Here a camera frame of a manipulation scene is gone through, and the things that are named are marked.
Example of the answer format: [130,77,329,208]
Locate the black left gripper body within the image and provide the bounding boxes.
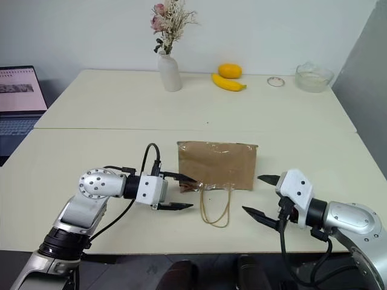
[151,172,171,211]

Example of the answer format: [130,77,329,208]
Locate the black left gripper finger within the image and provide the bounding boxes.
[158,202,195,211]
[164,171,200,185]

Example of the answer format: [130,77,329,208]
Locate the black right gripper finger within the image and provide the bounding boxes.
[241,205,282,233]
[256,173,282,187]

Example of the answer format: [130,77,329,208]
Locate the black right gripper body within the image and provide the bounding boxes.
[273,187,301,224]

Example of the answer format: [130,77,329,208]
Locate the brown paper bag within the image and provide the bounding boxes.
[176,140,260,228]

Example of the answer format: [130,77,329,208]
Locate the dark rounded shape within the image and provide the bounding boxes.
[236,254,273,290]
[156,259,203,290]

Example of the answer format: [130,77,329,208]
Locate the yellow banana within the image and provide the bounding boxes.
[211,72,248,92]

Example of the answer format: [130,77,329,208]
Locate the white ceramic vase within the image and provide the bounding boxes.
[157,50,183,92]

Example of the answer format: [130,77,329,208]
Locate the clear glass bowl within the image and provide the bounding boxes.
[295,61,335,93]

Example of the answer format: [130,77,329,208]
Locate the yellow mango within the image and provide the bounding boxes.
[218,63,244,80]

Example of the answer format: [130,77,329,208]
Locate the grey partition panel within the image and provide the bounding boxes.
[330,0,387,189]

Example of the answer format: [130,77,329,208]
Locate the dried flower bouquet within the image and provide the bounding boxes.
[149,0,201,57]

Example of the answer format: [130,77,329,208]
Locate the open laptop computer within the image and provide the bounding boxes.
[0,65,50,158]

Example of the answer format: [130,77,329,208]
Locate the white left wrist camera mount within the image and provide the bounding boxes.
[134,174,166,208]

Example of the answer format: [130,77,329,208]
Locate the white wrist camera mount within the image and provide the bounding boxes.
[134,174,166,208]
[274,169,315,228]

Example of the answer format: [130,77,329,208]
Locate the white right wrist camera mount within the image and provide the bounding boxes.
[274,169,315,228]

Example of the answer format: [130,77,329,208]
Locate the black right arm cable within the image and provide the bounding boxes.
[277,198,334,288]

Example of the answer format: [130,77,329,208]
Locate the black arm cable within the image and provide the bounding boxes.
[87,143,163,246]
[277,198,334,288]

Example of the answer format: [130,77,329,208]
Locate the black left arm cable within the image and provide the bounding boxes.
[87,143,163,246]

